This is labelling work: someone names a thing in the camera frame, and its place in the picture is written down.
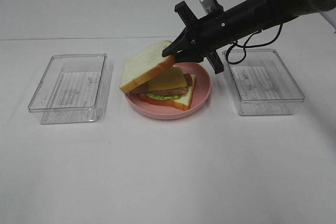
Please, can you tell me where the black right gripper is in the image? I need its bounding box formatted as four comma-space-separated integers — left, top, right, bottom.
162, 1, 228, 74

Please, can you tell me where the bacon strip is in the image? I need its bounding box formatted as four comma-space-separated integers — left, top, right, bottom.
130, 84, 189, 95
184, 73, 193, 87

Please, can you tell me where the yellow cheese slice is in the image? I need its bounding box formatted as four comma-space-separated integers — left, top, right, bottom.
148, 67, 187, 91

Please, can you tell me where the bread slice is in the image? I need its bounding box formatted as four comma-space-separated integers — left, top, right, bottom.
119, 40, 175, 93
136, 74, 196, 111

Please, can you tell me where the green lettuce leaf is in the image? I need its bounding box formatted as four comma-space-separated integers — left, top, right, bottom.
145, 93, 184, 101

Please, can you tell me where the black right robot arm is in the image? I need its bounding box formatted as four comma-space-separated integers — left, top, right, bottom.
162, 0, 335, 73

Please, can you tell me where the pink plate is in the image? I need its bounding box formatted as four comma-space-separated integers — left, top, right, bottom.
125, 62, 211, 120

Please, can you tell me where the clear right plastic tray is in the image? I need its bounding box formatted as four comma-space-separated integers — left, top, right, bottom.
223, 49, 305, 116

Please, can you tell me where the clear plastic tray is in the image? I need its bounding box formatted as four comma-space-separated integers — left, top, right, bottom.
223, 49, 305, 116
28, 54, 110, 124

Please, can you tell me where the clear left plastic tray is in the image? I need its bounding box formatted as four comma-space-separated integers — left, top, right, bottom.
28, 54, 110, 124

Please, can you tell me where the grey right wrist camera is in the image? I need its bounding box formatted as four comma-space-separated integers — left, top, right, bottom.
199, 0, 224, 15

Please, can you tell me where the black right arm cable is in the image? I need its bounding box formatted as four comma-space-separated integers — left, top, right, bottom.
225, 23, 284, 65

